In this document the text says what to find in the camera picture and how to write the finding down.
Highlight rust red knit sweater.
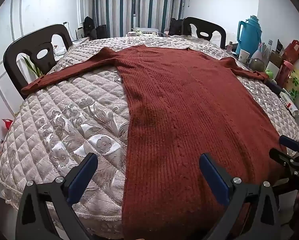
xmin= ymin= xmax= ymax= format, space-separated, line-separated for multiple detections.
xmin=22 ymin=45 xmax=283 ymax=239

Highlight white medicine box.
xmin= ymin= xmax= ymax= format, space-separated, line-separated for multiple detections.
xmin=279 ymin=90 xmax=299 ymax=117

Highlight yellow floral bag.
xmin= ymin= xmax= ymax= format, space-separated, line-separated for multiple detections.
xmin=285 ymin=68 xmax=299 ymax=101

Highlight red pink tumbler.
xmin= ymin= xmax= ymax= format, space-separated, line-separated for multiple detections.
xmin=275 ymin=60 xmax=294 ymax=87

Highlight green toy frog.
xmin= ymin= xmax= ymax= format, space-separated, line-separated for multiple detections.
xmin=265 ymin=69 xmax=274 ymax=80

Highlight wicker basket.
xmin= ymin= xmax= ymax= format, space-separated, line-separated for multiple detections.
xmin=269 ymin=50 xmax=283 ymax=69

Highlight red gift bag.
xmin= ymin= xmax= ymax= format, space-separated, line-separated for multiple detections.
xmin=282 ymin=40 xmax=299 ymax=64

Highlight glass teapot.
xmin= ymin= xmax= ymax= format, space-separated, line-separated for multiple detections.
xmin=247 ymin=58 xmax=265 ymax=72

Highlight red packet on floor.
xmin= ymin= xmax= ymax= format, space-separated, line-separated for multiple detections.
xmin=2 ymin=119 xmax=13 ymax=130

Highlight pink spray bottle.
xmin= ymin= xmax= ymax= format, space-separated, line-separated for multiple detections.
xmin=251 ymin=42 xmax=267 ymax=60

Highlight white paper cup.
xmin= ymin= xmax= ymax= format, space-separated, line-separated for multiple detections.
xmin=238 ymin=49 xmax=250 ymax=63

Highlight small pink perfume bottle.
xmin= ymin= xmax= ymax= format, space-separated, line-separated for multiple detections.
xmin=226 ymin=41 xmax=233 ymax=54

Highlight blue thermos jug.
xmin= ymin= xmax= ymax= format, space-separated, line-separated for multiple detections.
xmin=236 ymin=15 xmax=262 ymax=56

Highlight green plant leaves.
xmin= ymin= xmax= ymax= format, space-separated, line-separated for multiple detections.
xmin=22 ymin=55 xmax=43 ymax=77

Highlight black chair far side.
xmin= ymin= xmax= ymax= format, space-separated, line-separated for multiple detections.
xmin=181 ymin=17 xmax=226 ymax=49

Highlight black chair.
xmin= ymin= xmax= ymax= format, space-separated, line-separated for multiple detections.
xmin=181 ymin=17 xmax=226 ymax=49
xmin=3 ymin=24 xmax=73 ymax=93

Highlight black bag on sofa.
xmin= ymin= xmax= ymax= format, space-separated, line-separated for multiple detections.
xmin=168 ymin=18 xmax=191 ymax=36

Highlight black chair left side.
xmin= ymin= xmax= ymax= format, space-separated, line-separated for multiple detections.
xmin=3 ymin=24 xmax=73 ymax=93

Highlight black backpack left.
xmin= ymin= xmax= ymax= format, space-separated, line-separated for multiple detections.
xmin=83 ymin=16 xmax=97 ymax=40

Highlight black speaker box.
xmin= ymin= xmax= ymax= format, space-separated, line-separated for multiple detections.
xmin=96 ymin=24 xmax=109 ymax=39

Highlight striped blue white curtains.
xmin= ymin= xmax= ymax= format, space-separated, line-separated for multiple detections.
xmin=88 ymin=0 xmax=185 ymax=37

